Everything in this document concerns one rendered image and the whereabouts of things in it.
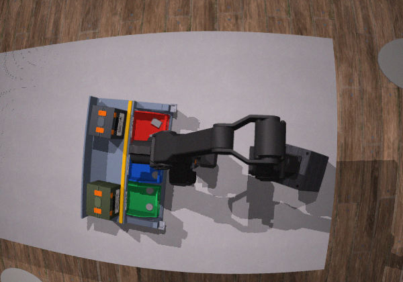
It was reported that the blue open bin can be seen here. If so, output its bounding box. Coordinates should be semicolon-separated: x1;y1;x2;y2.
128;159;163;183

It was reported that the red open bin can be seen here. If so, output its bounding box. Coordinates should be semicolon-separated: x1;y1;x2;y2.
132;111;170;141

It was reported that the olive green case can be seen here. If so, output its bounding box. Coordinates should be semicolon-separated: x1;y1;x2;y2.
86;180;121;220

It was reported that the green bin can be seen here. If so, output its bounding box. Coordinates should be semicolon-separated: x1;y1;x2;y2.
126;181;161;217

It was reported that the grey metal bin shelf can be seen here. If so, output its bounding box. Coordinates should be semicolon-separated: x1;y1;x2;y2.
81;96;177;230

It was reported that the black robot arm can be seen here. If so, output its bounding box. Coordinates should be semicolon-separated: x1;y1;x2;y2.
129;115;302;187

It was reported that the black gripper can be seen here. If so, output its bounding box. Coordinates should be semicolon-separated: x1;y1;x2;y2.
147;137;218;169

